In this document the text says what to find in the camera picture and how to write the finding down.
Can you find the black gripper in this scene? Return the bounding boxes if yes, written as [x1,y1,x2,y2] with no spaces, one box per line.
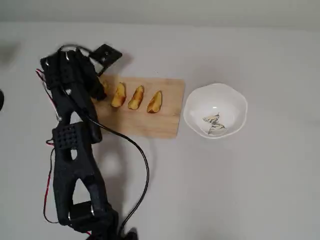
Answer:
[40,47,108,102]

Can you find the large browned apple slice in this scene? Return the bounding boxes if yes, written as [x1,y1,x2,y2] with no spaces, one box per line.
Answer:
[99,79,109,97]

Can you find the yellow browned apple slice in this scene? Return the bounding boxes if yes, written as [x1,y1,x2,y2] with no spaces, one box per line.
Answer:
[146,90,163,114]
[127,85,146,111]
[110,82,127,109]

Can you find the wooden cutting board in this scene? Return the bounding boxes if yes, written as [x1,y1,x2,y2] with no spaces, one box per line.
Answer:
[90,74,186,139]

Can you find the white bowl with bird print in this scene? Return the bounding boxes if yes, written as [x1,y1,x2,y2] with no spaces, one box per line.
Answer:
[183,82,249,140]

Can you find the black wrist camera board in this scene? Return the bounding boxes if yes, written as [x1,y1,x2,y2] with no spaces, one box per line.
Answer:
[89,43,123,77]

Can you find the red white servo wire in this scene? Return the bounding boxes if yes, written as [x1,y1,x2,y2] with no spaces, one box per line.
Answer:
[34,68,62,122]
[42,139,59,224]

